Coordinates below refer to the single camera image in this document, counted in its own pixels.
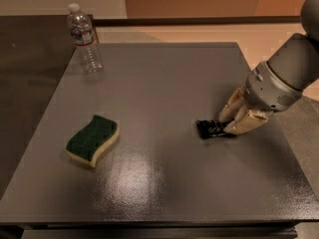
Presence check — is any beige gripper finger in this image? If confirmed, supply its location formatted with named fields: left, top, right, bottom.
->
left=218, top=87, right=247, bottom=122
left=224, top=106, right=268, bottom=135

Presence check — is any black rxbar chocolate wrapper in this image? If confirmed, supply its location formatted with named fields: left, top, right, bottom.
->
left=195, top=119, right=229, bottom=139

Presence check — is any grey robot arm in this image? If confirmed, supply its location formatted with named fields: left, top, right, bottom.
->
left=218, top=0, right=319, bottom=134

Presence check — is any green and yellow sponge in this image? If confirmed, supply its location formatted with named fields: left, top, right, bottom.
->
left=66, top=115, right=120, bottom=167

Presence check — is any clear plastic water bottle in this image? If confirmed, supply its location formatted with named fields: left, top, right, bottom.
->
left=67, top=3, right=103, bottom=73

